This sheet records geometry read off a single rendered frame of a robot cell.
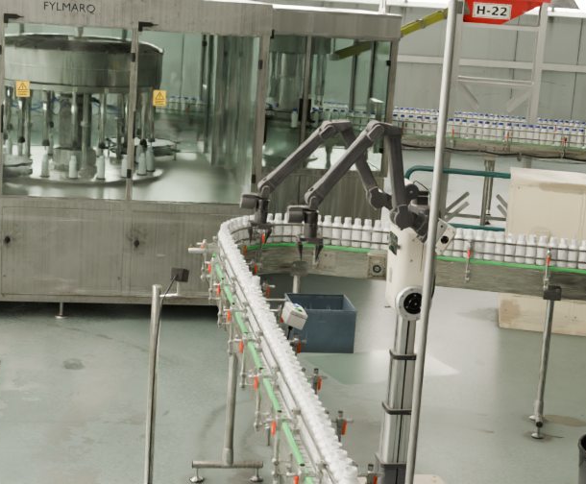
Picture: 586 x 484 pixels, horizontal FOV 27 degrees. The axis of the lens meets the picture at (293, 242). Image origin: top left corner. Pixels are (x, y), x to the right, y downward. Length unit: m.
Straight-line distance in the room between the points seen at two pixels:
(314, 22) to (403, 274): 5.71
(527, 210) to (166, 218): 2.74
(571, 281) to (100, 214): 3.44
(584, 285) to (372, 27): 4.30
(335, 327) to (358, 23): 5.18
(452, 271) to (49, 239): 3.10
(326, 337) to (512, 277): 1.58
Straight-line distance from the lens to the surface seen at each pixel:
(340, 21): 10.67
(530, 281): 7.12
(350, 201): 10.89
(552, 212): 9.35
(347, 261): 7.13
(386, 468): 5.45
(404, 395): 5.37
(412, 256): 5.13
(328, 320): 5.91
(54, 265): 8.81
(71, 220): 8.74
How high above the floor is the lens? 2.47
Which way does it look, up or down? 12 degrees down
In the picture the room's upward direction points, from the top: 4 degrees clockwise
